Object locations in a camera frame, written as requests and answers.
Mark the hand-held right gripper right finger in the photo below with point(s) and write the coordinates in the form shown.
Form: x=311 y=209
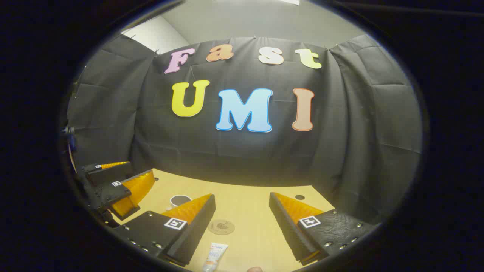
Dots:
x=287 y=230

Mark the wooden desktop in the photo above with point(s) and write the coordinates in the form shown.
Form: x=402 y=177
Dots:
x=245 y=211

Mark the white toothpaste tube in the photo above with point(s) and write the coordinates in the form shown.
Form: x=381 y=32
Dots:
x=214 y=257

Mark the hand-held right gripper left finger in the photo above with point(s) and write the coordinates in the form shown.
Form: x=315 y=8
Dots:
x=196 y=230

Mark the white cup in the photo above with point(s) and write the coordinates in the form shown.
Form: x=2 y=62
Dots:
x=175 y=204

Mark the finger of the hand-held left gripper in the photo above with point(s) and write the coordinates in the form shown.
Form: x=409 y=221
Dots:
x=107 y=192
x=109 y=174

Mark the black backdrop cloth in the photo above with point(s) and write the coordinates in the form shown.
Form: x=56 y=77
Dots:
x=227 y=151

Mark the round wooden coaster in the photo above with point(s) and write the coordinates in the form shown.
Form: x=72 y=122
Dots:
x=221 y=227

